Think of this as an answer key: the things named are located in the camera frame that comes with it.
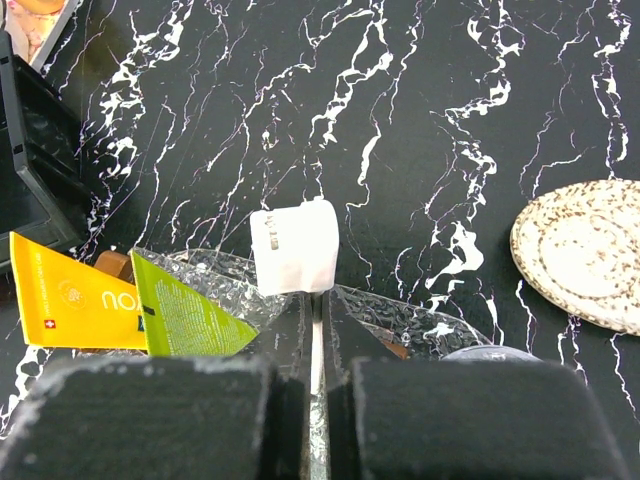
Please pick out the floral tray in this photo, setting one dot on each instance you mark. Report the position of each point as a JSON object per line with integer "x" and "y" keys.
{"x": 36, "y": 26}

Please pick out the speckled round coaster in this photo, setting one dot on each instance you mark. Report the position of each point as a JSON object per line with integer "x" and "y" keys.
{"x": 578, "y": 247}

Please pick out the clear plastic cup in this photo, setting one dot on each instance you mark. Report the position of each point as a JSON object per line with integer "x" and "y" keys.
{"x": 496, "y": 353}

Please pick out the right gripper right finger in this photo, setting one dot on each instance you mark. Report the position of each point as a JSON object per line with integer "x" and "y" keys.
{"x": 455, "y": 419}

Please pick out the black plastic bin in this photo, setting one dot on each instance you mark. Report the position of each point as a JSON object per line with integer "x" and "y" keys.
{"x": 43, "y": 194}

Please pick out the clear acrylic rack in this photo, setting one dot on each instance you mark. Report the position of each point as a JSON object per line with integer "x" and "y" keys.
{"x": 414, "y": 332}

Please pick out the yellow toothpaste tube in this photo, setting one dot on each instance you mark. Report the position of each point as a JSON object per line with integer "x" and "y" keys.
{"x": 64, "y": 303}

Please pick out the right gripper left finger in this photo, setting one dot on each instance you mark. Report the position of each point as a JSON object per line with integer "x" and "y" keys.
{"x": 142, "y": 417}

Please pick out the green toothpaste tube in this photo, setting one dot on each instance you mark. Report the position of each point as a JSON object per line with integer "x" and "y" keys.
{"x": 179, "y": 321}

